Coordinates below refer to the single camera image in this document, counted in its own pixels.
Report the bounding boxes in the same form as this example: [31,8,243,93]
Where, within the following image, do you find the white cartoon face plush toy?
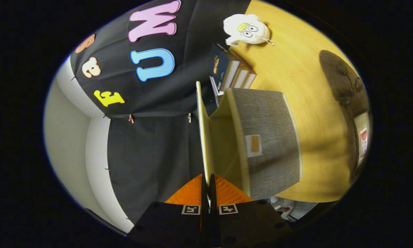
[223,14,275,47]

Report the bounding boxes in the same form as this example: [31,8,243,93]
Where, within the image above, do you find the brown fuzzy slipper shoe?
[319,50,370,185]

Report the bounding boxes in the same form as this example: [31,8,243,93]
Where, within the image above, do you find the brown book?
[232,62,257,89]

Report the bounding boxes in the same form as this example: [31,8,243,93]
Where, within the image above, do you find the grey fabric storage box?
[195,81,303,201]

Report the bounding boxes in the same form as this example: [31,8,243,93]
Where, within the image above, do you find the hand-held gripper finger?
[209,173,295,248]
[127,173,210,248]

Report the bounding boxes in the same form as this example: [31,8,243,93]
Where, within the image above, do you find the white book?
[210,76,225,104]

